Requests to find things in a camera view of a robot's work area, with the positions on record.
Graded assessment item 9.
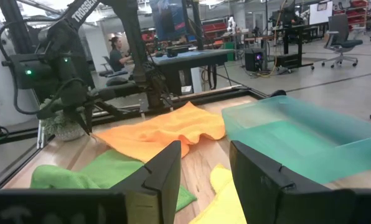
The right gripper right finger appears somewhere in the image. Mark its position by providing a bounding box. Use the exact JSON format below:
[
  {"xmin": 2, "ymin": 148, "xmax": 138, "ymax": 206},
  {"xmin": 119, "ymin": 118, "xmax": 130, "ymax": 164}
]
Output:
[{"xmin": 229, "ymin": 140, "xmax": 371, "ymax": 224}]

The orange microfiber towel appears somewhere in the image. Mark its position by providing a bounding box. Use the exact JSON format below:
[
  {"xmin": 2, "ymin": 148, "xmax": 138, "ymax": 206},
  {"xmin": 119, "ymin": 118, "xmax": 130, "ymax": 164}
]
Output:
[{"xmin": 93, "ymin": 101, "xmax": 227, "ymax": 164}]

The grey office chair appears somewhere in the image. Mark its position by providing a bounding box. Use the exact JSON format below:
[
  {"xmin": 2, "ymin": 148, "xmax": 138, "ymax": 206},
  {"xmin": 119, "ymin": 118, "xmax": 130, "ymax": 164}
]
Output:
[{"xmin": 321, "ymin": 14, "xmax": 364, "ymax": 68}]

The computer monitor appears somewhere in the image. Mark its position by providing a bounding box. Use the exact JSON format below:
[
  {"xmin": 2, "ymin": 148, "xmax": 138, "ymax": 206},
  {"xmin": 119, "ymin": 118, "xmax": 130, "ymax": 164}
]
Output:
[{"xmin": 150, "ymin": 49, "xmax": 236, "ymax": 96}]

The shelf with red bins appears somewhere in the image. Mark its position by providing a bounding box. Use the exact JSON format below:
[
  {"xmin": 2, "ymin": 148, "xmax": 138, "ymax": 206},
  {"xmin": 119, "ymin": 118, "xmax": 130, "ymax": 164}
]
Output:
[
  {"xmin": 332, "ymin": 0, "xmax": 370, "ymax": 29},
  {"xmin": 202, "ymin": 19, "xmax": 228, "ymax": 40}
]

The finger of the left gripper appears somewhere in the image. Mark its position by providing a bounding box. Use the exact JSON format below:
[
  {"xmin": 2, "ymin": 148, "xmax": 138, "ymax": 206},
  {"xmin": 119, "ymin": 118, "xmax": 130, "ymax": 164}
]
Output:
[
  {"xmin": 84, "ymin": 104, "xmax": 95, "ymax": 132},
  {"xmin": 67, "ymin": 107, "xmax": 92, "ymax": 135}
]

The artificial plant in pot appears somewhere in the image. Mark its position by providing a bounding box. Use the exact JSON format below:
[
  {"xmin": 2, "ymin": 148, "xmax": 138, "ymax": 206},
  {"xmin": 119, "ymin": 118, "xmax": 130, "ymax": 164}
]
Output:
[{"xmin": 39, "ymin": 98, "xmax": 87, "ymax": 142}]

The teal translucent plastic basket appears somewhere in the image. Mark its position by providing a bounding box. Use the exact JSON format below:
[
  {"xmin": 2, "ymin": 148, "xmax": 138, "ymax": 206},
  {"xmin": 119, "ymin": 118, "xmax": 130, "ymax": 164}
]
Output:
[{"xmin": 221, "ymin": 95, "xmax": 371, "ymax": 185}]

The black office chair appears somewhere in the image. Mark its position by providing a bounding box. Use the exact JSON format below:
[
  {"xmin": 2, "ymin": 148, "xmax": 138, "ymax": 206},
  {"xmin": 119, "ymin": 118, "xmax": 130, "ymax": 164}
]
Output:
[{"xmin": 98, "ymin": 55, "xmax": 129, "ymax": 78}]

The yellow microfiber towel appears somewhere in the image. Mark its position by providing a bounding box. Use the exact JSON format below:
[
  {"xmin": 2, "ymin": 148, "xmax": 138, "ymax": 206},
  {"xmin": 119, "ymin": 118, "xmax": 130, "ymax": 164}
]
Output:
[{"xmin": 187, "ymin": 164, "xmax": 248, "ymax": 224}]

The monitor with blue screen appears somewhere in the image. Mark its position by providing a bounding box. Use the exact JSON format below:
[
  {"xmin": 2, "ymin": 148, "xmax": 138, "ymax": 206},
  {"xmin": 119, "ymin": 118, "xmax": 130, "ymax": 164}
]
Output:
[{"xmin": 148, "ymin": 0, "xmax": 189, "ymax": 42}]

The green microfiber towel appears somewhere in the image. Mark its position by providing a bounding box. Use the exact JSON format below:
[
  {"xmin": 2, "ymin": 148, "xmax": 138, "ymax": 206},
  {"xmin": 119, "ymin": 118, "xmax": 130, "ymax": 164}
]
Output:
[{"xmin": 29, "ymin": 148, "xmax": 198, "ymax": 213}]

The black standing desk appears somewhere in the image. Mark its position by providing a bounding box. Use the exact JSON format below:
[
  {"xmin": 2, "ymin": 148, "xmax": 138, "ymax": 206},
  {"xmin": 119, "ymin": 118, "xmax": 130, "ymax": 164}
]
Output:
[{"xmin": 268, "ymin": 18, "xmax": 320, "ymax": 71}]

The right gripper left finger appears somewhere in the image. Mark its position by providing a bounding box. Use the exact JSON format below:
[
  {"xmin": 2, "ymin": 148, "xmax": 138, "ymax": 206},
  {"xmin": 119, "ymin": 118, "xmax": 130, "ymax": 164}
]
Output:
[{"xmin": 0, "ymin": 140, "xmax": 182, "ymax": 224}]

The yellow hanging cable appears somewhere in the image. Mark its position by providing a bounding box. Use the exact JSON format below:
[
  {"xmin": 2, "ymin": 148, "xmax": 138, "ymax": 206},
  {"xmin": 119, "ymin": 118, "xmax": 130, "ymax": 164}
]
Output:
[{"xmin": 260, "ymin": 0, "xmax": 288, "ymax": 78}]

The white board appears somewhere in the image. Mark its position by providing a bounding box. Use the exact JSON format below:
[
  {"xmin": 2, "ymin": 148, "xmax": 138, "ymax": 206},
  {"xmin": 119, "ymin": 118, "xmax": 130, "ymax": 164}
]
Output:
[{"xmin": 309, "ymin": 1, "xmax": 334, "ymax": 26}]

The black computer tower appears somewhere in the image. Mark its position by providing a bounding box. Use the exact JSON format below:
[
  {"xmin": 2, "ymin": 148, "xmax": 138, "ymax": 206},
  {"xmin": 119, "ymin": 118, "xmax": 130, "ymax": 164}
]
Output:
[{"xmin": 243, "ymin": 47, "xmax": 268, "ymax": 73}]

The person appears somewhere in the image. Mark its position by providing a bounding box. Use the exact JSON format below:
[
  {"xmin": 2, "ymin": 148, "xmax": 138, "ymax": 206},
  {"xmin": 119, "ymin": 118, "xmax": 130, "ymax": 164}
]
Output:
[{"xmin": 108, "ymin": 36, "xmax": 133, "ymax": 73}]

